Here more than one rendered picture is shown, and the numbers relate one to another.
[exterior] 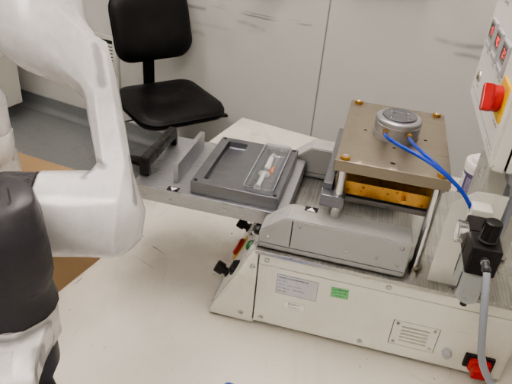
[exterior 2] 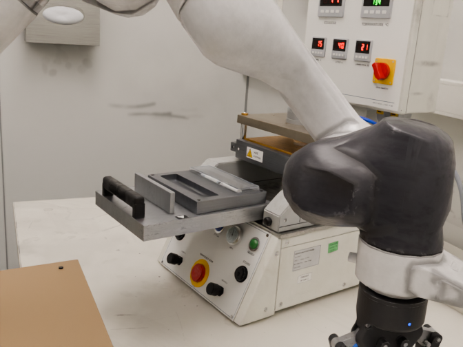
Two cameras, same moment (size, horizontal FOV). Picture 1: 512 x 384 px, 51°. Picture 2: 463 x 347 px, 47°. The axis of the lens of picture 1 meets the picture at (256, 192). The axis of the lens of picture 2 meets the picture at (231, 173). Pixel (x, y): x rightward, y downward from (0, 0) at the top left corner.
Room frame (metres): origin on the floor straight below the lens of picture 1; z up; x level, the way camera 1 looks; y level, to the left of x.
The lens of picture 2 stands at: (0.18, 0.77, 1.30)
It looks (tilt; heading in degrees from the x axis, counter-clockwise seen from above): 15 degrees down; 312
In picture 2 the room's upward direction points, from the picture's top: 4 degrees clockwise
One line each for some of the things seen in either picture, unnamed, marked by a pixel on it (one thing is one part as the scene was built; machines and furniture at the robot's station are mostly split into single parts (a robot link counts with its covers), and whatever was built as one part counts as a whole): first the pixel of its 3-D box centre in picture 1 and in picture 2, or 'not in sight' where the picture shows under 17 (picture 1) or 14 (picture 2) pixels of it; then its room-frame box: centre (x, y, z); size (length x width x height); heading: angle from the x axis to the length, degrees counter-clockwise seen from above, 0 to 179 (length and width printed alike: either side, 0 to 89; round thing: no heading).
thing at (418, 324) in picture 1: (361, 261); (294, 236); (0.85, -0.22, 0.84); 0.53 x 0.37 x 0.17; 78
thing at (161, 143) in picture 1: (159, 149); (122, 195); (0.96, 0.20, 0.99); 0.15 x 0.02 x 0.04; 168
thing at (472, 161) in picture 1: (476, 182); not in sight; (1.25, -0.58, 0.83); 0.09 x 0.09 x 0.15
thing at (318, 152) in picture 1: (350, 164); (239, 171); (1.02, -0.19, 0.97); 0.25 x 0.05 x 0.07; 78
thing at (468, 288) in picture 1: (472, 253); not in sight; (0.62, -0.32, 1.05); 0.15 x 0.05 x 0.15; 168
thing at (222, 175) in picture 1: (248, 170); (204, 188); (0.92, 0.02, 0.98); 0.20 x 0.17 x 0.03; 168
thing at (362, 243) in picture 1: (329, 236); (315, 204); (0.75, -0.13, 0.97); 0.26 x 0.05 x 0.07; 78
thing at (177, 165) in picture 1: (224, 170); (184, 196); (0.93, 0.07, 0.97); 0.30 x 0.22 x 0.08; 78
